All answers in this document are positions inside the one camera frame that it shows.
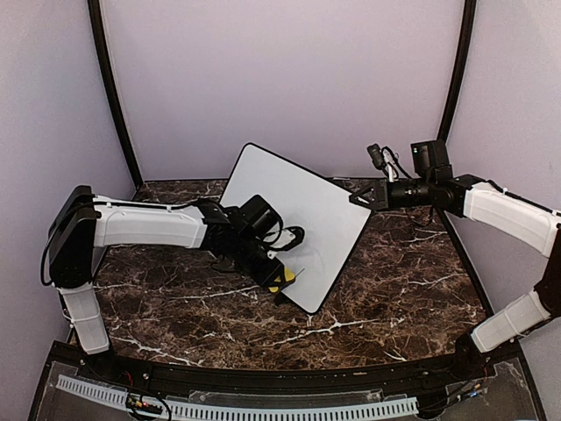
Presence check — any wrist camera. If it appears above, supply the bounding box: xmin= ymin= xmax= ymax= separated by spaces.
xmin=264 ymin=225 xmax=305 ymax=258
xmin=366 ymin=144 xmax=401 ymax=182

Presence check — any white slotted cable duct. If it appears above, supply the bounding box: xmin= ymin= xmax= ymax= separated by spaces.
xmin=55 ymin=375 xmax=419 ymax=420

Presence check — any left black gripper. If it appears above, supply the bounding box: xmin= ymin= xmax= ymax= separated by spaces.
xmin=231 ymin=233 xmax=287 ymax=289

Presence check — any black frame post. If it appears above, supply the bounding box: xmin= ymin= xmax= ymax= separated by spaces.
xmin=87 ymin=0 xmax=144 ymax=189
xmin=437 ymin=0 xmax=477 ymax=142

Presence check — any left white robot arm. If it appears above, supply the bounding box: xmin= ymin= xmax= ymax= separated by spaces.
xmin=39 ymin=185 xmax=305 ymax=382

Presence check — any left black frame post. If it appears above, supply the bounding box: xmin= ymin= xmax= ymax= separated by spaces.
xmin=87 ymin=0 xmax=144 ymax=189

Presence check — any yellow black eraser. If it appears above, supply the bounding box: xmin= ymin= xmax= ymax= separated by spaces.
xmin=267 ymin=268 xmax=298 ymax=295

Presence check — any black front rail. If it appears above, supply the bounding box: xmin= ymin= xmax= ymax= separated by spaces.
xmin=68 ymin=348 xmax=486 ymax=396

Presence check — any white whiteboard black frame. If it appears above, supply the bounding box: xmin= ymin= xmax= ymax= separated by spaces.
xmin=220 ymin=143 xmax=370 ymax=315

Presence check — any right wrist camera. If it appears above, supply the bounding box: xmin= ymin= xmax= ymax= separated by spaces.
xmin=366 ymin=144 xmax=401 ymax=182

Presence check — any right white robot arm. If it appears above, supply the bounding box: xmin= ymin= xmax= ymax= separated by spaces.
xmin=349 ymin=139 xmax=560 ymax=381

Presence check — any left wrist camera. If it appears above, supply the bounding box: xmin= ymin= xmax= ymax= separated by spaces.
xmin=264 ymin=225 xmax=305 ymax=258

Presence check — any right black frame post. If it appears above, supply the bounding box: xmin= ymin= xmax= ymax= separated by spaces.
xmin=437 ymin=0 xmax=477 ymax=142

